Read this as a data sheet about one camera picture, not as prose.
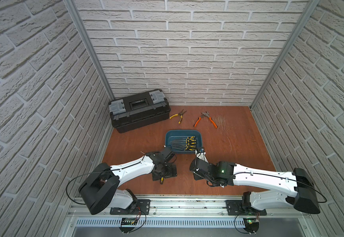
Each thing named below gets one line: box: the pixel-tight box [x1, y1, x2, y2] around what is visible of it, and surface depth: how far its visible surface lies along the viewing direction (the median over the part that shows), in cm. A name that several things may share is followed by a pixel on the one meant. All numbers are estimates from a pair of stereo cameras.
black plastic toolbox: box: [108, 88, 172, 134], surface depth 99 cm
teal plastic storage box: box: [165, 129, 203, 155], surface depth 100 cm
